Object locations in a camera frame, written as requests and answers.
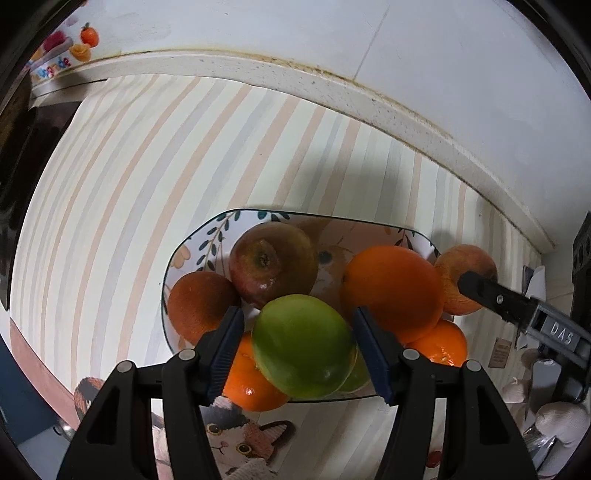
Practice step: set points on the floral oval ceramic plate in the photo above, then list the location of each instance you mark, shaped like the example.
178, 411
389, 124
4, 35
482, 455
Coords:
341, 235

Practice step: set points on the cherry tomato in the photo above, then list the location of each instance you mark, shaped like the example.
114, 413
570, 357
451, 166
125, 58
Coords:
434, 458

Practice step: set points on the red apple with yellow patches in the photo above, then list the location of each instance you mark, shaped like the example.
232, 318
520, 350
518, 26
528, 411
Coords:
272, 265

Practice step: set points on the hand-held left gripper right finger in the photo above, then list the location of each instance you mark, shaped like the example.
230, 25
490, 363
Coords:
374, 355

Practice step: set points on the small brown card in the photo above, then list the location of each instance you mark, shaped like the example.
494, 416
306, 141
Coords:
500, 353

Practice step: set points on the dark red apple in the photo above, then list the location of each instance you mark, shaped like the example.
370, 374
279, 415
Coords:
201, 304

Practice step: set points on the small orange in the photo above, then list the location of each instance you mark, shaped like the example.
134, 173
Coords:
438, 344
249, 387

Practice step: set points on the person's right hand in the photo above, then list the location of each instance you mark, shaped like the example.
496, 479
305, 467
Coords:
561, 420

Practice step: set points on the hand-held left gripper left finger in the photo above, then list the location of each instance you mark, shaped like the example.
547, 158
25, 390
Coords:
226, 355

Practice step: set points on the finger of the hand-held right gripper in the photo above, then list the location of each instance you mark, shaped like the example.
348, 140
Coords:
494, 295

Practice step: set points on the colourful wall sticker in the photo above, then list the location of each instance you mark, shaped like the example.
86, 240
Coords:
69, 50

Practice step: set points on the green apple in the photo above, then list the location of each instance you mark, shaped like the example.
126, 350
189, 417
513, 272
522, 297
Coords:
304, 346
356, 379

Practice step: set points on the large orange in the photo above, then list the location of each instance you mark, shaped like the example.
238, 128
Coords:
392, 288

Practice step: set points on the white paper packet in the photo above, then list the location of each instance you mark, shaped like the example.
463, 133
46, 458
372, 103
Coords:
538, 281

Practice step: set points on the striped cat print tablecloth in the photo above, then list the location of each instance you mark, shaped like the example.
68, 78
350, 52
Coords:
138, 184

